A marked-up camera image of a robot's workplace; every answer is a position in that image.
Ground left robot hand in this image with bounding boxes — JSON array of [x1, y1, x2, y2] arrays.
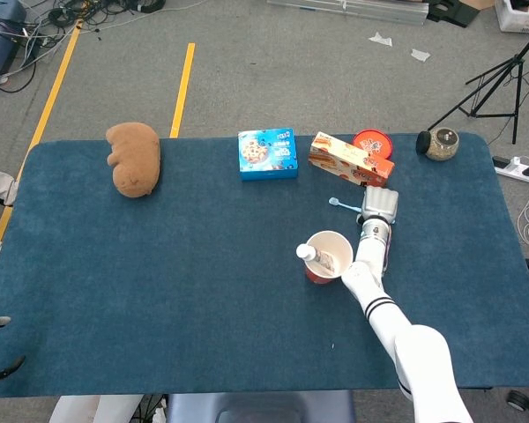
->
[[0, 315, 26, 389]]

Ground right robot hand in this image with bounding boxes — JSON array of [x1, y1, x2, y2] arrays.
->
[[355, 185, 400, 226]]

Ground light blue toothbrush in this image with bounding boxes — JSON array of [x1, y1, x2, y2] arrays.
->
[[328, 197, 363, 213]]

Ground white toothpaste tube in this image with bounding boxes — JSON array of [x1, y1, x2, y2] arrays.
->
[[295, 243, 339, 277]]

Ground orange wafer roll box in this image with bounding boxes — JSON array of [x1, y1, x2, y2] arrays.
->
[[308, 130, 396, 189]]

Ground red round lid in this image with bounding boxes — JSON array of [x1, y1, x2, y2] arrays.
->
[[351, 128, 394, 160]]

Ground red paper cup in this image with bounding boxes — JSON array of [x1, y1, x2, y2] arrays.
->
[[302, 229, 354, 286]]

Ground glass jar with black lid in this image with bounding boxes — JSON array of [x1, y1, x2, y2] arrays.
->
[[415, 127, 461, 162]]

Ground blue cookie box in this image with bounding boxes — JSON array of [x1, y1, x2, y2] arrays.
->
[[237, 128, 300, 182]]

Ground white fabric leg cover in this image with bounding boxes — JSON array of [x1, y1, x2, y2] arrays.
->
[[48, 394, 145, 423]]

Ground white garment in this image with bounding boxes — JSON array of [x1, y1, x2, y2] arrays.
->
[[0, 163, 19, 207]]

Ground white power strip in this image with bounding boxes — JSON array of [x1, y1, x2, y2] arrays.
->
[[492, 155, 529, 184]]

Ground blue table mat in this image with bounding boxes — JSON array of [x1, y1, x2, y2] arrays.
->
[[0, 131, 529, 400]]

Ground black tripod stand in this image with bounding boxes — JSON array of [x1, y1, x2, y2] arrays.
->
[[427, 19, 529, 145]]

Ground brown plush toy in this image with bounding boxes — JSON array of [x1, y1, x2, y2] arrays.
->
[[105, 122, 162, 199]]

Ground long yellow floor tape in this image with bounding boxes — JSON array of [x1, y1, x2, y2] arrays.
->
[[0, 21, 83, 287]]

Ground white storage box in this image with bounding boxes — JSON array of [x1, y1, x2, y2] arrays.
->
[[494, 0, 529, 34]]

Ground short yellow floor tape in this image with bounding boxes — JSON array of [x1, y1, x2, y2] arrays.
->
[[169, 42, 197, 139]]

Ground black caster wheels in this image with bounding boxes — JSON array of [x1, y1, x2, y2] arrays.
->
[[505, 389, 529, 414]]

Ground dark blue rounded base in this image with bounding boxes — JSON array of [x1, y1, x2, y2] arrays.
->
[[0, 0, 27, 83]]

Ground aluminium rail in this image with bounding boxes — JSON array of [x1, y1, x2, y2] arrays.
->
[[266, 0, 431, 26]]

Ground black metal bracket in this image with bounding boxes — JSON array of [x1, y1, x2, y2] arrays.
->
[[426, 0, 481, 28]]

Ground black cable tangle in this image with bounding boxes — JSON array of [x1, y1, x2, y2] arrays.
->
[[0, 0, 208, 93]]

